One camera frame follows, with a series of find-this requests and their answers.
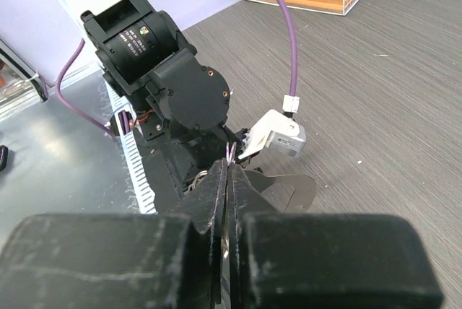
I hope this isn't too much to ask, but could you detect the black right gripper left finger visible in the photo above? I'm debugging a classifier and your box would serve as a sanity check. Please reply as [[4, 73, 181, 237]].
[[1, 160, 227, 308]]

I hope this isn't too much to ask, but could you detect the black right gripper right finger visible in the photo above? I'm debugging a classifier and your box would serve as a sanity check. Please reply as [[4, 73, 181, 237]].
[[227, 165, 444, 308]]

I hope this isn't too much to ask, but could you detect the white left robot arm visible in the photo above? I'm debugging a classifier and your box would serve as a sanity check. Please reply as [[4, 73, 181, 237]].
[[58, 0, 239, 184]]

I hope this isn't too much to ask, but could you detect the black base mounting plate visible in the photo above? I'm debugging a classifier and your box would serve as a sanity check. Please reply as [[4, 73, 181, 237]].
[[133, 110, 203, 213]]

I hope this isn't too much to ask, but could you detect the black phone with white object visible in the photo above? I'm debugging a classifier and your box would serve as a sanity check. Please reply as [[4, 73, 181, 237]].
[[0, 145, 9, 171]]

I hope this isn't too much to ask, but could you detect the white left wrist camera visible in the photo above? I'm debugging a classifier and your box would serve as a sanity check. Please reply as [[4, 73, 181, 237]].
[[237, 110, 306, 160]]

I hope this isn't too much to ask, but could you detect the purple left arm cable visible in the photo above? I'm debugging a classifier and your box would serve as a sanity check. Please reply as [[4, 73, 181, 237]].
[[54, 0, 302, 139]]

